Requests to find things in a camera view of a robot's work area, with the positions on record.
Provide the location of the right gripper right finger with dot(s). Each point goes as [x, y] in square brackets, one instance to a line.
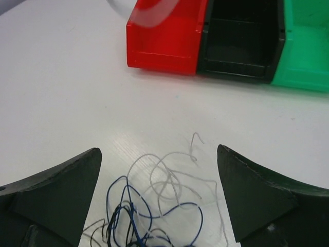
[267, 208]

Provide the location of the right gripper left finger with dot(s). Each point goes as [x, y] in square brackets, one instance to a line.
[49, 208]

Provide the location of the green plastic bin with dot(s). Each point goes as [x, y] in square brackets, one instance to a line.
[304, 60]

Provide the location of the black plastic bin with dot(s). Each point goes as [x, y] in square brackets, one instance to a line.
[242, 40]

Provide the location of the red plastic bin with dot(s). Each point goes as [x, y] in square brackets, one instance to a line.
[171, 45]

